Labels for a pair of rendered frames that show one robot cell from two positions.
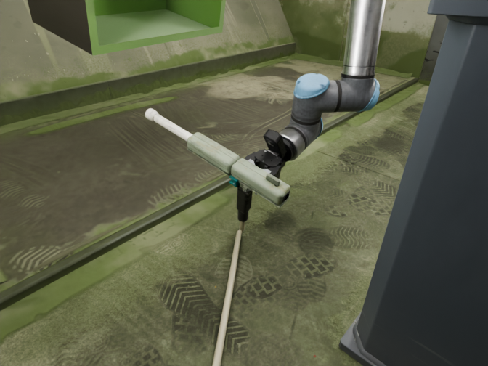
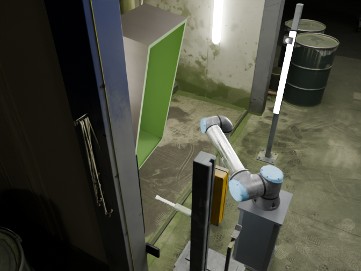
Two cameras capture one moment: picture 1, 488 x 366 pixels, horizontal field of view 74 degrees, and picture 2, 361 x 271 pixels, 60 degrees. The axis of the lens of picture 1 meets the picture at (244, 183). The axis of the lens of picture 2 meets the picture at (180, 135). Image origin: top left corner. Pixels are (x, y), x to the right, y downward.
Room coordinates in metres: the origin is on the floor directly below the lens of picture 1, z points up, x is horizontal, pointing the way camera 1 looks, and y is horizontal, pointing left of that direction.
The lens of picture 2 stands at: (-0.89, 0.53, 2.29)
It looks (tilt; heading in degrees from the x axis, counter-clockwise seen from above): 36 degrees down; 346
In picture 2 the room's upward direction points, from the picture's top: straight up
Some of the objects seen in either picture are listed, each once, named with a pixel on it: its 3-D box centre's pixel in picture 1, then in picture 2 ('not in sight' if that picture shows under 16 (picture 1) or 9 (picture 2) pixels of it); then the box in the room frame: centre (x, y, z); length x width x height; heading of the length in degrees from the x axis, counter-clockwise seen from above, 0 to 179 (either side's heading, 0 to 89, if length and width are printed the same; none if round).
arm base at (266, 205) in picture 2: not in sight; (266, 195); (0.40, -0.41, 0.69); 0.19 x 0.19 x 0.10
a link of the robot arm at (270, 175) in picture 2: not in sight; (268, 181); (0.40, -0.40, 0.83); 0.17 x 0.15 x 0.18; 95
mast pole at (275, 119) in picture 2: not in sight; (281, 92); (1.49, -1.09, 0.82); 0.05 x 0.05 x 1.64; 47
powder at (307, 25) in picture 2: not in sight; (305, 26); (3.18, -2.42, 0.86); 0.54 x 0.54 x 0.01
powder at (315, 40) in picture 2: not in sight; (315, 41); (2.58, -2.19, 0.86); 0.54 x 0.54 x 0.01
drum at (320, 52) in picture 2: not in sight; (308, 71); (2.57, -2.18, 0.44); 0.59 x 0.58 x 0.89; 151
